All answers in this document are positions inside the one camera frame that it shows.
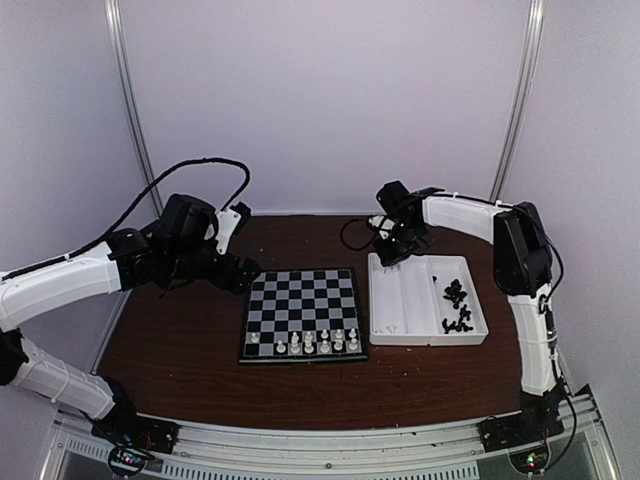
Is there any black chess pieces upper pile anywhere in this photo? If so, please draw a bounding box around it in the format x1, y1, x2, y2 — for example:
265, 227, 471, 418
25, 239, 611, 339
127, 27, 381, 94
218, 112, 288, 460
432, 275, 467, 309

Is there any aluminium front rail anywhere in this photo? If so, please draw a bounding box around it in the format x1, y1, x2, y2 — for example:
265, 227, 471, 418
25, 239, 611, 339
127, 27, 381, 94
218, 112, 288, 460
44, 394, 616, 480

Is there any black grey chess board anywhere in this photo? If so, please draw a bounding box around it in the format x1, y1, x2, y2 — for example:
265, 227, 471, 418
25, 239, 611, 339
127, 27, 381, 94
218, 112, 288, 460
238, 267, 369, 365

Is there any black chess pieces lower pile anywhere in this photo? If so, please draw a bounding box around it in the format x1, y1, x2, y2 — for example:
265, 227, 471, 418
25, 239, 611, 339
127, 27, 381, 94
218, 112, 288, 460
441, 304, 474, 334

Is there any right black cable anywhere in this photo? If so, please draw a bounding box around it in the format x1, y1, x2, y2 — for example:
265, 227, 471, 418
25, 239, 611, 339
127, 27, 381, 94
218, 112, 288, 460
339, 199, 576, 451

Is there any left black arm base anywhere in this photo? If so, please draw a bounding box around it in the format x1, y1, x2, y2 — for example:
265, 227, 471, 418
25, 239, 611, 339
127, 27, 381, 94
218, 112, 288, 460
89, 402, 179, 454

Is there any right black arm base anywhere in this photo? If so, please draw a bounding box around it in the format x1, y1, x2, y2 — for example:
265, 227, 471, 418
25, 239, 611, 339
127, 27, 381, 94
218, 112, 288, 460
478, 392, 565, 453

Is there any white divided plastic tray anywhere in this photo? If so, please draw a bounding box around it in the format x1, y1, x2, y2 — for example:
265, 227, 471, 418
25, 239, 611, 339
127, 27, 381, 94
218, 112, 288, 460
368, 253, 489, 347

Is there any left controller board with LEDs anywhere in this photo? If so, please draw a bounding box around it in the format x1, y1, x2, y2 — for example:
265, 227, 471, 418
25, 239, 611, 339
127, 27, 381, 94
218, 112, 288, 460
107, 446, 152, 476

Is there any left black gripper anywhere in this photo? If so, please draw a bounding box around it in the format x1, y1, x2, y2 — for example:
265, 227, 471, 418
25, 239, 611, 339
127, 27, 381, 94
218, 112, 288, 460
166, 243, 261, 295

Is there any black chess pieces pile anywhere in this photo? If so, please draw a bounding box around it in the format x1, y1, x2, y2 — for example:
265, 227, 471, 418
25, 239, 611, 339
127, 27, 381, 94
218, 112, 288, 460
441, 304, 474, 334
432, 275, 467, 309

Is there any left black cable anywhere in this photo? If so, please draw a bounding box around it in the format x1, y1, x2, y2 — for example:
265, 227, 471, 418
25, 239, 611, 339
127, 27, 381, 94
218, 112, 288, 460
9, 157, 252, 304

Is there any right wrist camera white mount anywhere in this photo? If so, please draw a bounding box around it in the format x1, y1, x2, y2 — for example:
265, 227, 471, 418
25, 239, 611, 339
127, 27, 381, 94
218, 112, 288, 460
367, 215, 394, 239

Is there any aluminium frame post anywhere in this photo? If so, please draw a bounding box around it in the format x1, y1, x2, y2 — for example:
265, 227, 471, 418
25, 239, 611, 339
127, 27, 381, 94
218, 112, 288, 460
104, 0, 155, 186
489, 0, 546, 202

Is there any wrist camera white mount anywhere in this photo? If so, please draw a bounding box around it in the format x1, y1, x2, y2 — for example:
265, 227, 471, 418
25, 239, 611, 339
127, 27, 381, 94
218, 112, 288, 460
367, 215, 394, 239
214, 202, 251, 255

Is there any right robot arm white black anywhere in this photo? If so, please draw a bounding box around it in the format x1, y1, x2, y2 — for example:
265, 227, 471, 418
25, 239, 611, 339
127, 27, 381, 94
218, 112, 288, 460
365, 181, 560, 399

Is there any right controller board with LEDs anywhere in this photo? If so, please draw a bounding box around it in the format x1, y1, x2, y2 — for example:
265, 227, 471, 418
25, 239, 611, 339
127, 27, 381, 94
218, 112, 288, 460
509, 446, 550, 475

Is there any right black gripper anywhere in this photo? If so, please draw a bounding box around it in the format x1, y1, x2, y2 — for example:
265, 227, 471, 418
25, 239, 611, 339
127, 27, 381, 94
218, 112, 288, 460
374, 220, 424, 266

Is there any white queen chess piece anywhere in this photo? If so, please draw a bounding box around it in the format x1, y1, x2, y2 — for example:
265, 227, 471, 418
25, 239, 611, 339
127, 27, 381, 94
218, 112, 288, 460
304, 339, 315, 355

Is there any left aluminium frame post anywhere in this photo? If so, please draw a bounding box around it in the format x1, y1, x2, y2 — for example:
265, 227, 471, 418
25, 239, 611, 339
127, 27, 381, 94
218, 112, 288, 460
104, 0, 155, 186

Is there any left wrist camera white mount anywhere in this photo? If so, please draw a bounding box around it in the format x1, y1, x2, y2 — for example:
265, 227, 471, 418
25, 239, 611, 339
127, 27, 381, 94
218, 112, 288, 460
214, 202, 251, 255

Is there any black cable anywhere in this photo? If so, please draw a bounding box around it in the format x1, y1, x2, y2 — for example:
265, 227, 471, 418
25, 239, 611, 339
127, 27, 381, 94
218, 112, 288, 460
339, 199, 576, 451
9, 157, 252, 304

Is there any right aluminium frame post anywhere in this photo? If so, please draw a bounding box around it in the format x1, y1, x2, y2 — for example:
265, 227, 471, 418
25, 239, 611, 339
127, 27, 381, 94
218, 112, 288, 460
489, 0, 546, 202

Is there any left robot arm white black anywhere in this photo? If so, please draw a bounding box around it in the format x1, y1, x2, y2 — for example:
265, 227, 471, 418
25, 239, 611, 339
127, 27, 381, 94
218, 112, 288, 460
1, 194, 260, 444

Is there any controller board with leds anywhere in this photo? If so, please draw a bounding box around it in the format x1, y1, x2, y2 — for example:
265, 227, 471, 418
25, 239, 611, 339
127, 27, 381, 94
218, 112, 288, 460
107, 446, 152, 476
509, 446, 550, 475

